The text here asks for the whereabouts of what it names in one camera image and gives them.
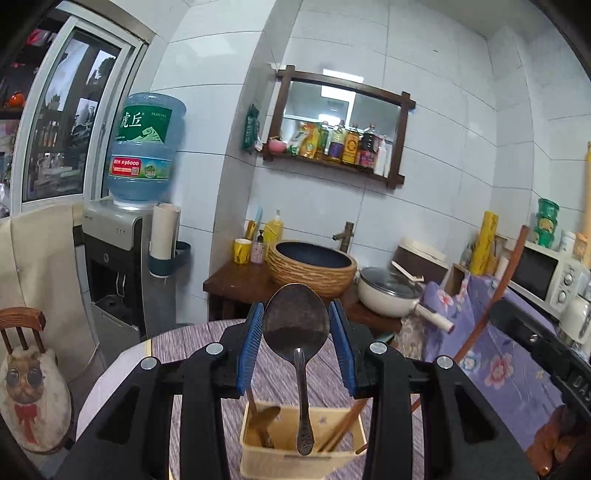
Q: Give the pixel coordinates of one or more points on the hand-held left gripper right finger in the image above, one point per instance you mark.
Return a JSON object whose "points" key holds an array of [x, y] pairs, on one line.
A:
{"points": [[344, 350]]}

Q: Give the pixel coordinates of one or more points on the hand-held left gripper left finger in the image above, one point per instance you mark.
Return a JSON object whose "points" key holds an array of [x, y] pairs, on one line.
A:
{"points": [[249, 350]]}

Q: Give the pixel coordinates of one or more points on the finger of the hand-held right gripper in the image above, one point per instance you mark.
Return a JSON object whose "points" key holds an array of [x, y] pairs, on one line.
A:
{"points": [[521, 327]]}

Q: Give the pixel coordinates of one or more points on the cream perforated utensil holder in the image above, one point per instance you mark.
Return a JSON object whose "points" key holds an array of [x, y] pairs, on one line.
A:
{"points": [[277, 466]]}

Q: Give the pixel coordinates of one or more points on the utensils in yellow cup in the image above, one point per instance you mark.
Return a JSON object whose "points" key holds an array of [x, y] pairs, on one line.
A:
{"points": [[253, 226]]}

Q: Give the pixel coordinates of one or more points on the person's right hand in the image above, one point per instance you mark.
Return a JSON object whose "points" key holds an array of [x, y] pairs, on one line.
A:
{"points": [[554, 443]]}

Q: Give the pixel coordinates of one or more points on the purple striped tablecloth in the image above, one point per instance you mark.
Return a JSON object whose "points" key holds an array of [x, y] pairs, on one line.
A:
{"points": [[286, 369]]}

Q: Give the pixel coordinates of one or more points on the purple floral cloth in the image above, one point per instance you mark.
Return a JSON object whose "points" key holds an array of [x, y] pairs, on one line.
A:
{"points": [[489, 369]]}

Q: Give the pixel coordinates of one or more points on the white kettle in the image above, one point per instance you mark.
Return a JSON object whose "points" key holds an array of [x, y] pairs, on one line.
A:
{"points": [[575, 323]]}

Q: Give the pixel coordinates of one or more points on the white microwave oven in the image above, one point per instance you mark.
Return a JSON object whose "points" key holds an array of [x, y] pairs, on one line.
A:
{"points": [[531, 272]]}

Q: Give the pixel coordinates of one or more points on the cream pot with lid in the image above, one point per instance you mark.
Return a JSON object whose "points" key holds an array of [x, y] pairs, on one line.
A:
{"points": [[388, 295]]}

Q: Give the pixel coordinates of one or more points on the small wooden box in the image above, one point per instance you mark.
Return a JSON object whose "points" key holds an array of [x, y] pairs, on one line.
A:
{"points": [[455, 279]]}

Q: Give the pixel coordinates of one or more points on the yellow wrap roll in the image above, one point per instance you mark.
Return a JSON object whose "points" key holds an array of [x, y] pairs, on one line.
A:
{"points": [[485, 240]]}

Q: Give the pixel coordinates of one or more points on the small white jar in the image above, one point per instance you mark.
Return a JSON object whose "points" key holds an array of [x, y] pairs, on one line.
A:
{"points": [[567, 242]]}

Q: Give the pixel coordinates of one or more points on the yellow cup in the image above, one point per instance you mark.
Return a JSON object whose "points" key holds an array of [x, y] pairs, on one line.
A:
{"points": [[242, 251]]}

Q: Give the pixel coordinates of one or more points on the white rice ladle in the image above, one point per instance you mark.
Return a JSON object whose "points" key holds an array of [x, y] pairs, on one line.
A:
{"points": [[406, 272]]}

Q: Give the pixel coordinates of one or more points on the small dark pump bottle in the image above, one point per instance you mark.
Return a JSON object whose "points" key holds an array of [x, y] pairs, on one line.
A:
{"points": [[259, 249]]}

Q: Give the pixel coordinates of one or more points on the stack of green cups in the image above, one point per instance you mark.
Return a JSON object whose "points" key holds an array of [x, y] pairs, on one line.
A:
{"points": [[547, 224]]}

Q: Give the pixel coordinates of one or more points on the bamboo style faucet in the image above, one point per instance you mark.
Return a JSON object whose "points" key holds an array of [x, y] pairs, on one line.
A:
{"points": [[344, 237]]}

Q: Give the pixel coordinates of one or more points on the brown white rice cooker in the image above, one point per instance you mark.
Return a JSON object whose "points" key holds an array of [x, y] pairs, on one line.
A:
{"points": [[422, 254]]}

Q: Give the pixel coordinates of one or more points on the yellow soap bottle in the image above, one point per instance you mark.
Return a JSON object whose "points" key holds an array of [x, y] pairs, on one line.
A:
{"points": [[273, 228]]}

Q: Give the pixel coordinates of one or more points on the grey water dispenser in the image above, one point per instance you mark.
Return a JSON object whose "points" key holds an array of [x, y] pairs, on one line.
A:
{"points": [[115, 258]]}

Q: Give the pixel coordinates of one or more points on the white plastic bottle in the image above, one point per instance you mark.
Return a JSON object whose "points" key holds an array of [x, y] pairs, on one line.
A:
{"points": [[383, 159]]}

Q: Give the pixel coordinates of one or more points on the dark soy sauce bottle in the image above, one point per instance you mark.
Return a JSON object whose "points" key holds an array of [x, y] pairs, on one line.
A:
{"points": [[368, 150]]}

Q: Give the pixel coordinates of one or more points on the amber oil bottle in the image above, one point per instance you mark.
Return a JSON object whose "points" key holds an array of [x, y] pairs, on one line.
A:
{"points": [[352, 147]]}

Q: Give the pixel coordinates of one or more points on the pink small bowl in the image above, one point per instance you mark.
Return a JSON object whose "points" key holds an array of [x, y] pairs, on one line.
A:
{"points": [[277, 145]]}

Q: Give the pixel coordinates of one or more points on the green glass bottle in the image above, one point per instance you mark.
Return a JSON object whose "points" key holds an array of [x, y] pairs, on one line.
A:
{"points": [[323, 138]]}

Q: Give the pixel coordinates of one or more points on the yellow green seasoning bag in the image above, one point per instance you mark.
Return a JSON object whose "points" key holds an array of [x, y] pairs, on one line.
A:
{"points": [[304, 141]]}

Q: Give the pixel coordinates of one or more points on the beige hanging cloth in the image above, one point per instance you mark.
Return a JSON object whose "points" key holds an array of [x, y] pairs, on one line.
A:
{"points": [[41, 277]]}

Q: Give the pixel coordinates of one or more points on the green hanging packet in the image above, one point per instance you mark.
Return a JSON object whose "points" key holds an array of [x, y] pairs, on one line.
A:
{"points": [[251, 129]]}

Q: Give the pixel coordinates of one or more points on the cat print chair cushion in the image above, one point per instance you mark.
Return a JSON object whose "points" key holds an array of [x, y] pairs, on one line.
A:
{"points": [[32, 401]]}

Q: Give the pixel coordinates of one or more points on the blue water bottle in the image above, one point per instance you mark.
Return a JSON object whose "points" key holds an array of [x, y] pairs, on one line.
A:
{"points": [[145, 147]]}

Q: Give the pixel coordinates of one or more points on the wooden chair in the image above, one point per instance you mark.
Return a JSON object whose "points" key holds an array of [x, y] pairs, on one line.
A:
{"points": [[21, 318]]}

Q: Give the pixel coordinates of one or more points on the dark wooden mirror shelf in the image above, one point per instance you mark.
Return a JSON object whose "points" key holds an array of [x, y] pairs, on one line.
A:
{"points": [[272, 115]]}

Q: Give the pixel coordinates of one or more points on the white framed window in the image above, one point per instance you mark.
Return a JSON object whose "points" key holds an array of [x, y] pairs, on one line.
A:
{"points": [[69, 115]]}

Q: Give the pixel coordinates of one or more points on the blue wall-mounted holder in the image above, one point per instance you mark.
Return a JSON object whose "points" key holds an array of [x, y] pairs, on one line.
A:
{"points": [[178, 258]]}

